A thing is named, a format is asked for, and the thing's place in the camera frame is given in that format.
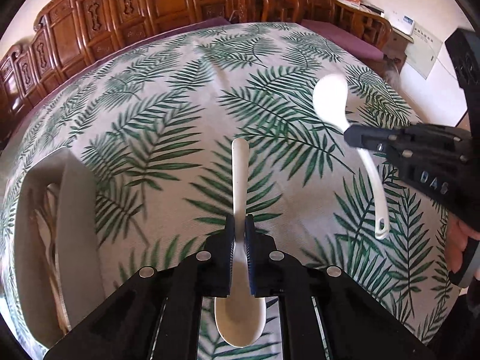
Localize white ceramic soup spoon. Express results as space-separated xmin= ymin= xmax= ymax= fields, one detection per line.
xmin=312 ymin=73 xmax=391 ymax=240

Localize wooden armchair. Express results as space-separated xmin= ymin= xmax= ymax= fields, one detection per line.
xmin=224 ymin=0 xmax=305 ymax=24

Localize grey metal utensil tray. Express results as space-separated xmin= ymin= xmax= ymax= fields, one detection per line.
xmin=14 ymin=149 xmax=106 ymax=348

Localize person's right hand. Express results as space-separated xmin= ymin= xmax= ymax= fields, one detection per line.
xmin=445 ymin=213 xmax=479 ymax=273

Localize cream plastic spoon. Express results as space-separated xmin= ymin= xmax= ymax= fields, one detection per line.
xmin=214 ymin=138 xmax=266 ymax=348

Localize carved wooden bench back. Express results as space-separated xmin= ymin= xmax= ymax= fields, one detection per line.
xmin=1 ymin=0 xmax=333 ymax=127

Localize palm leaf tablecloth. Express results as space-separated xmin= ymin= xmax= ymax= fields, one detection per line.
xmin=0 ymin=22 xmax=462 ymax=360

